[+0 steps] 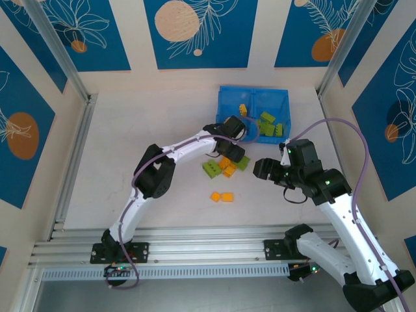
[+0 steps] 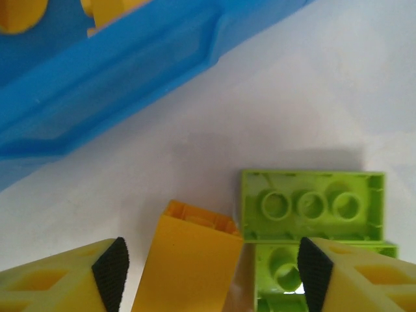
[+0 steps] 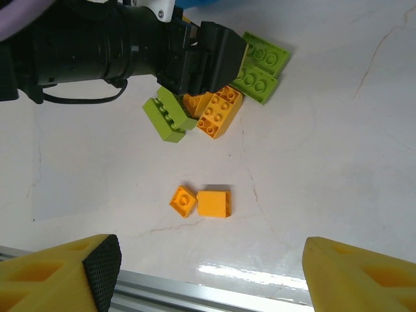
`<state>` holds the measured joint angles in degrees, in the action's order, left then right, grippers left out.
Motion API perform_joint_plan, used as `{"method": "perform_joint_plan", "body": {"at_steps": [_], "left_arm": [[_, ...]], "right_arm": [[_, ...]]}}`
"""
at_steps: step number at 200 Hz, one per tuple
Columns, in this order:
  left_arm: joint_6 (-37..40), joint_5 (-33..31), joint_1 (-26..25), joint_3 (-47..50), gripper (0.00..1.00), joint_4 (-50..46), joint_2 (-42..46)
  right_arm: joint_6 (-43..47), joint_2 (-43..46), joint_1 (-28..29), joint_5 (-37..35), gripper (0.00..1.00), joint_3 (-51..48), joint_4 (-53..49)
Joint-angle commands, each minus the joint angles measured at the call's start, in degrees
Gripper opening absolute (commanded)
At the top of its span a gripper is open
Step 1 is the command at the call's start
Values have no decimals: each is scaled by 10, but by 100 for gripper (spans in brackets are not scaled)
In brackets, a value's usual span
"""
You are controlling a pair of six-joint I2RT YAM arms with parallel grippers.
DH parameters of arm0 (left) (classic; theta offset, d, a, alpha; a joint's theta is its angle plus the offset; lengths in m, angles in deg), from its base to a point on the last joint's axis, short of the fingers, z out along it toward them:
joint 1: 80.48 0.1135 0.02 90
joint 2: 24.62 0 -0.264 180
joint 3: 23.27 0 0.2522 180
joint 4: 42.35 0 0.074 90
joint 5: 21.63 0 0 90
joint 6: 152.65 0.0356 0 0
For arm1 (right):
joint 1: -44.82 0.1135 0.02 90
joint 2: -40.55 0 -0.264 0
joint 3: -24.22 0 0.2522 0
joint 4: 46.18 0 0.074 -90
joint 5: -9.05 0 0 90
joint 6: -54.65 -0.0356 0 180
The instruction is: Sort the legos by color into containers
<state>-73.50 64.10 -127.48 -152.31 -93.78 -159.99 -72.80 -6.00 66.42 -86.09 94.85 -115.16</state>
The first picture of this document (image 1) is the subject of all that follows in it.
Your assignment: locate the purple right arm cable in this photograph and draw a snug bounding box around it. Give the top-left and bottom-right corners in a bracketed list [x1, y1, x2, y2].
[285, 118, 409, 312]

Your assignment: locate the small electronics board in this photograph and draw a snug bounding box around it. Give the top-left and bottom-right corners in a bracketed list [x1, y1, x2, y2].
[289, 263, 321, 282]
[103, 265, 131, 279]

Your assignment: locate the grey slotted cable duct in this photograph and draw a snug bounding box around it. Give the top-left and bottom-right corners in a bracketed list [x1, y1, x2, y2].
[40, 263, 291, 282]

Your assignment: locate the blue poster cream circle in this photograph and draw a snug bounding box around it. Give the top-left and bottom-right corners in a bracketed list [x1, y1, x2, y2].
[144, 0, 259, 70]

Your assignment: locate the blue plastic divided bin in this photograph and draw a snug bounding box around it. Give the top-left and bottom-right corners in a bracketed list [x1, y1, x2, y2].
[214, 84, 292, 146]

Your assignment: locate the wide aluminium base rail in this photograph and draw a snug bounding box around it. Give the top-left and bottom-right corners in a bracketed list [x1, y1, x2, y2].
[28, 226, 391, 266]

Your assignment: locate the aluminium frame post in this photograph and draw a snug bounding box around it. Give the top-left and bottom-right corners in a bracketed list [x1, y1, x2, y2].
[23, 0, 92, 103]
[317, 0, 371, 97]

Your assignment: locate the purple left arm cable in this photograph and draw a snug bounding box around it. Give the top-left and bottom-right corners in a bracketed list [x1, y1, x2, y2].
[105, 116, 261, 290]

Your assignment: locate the thin black camera cable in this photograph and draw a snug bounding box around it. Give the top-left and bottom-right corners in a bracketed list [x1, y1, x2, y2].
[282, 187, 309, 205]

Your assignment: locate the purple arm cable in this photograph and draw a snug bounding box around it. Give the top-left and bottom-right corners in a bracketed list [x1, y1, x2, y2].
[105, 116, 261, 290]
[285, 118, 409, 312]

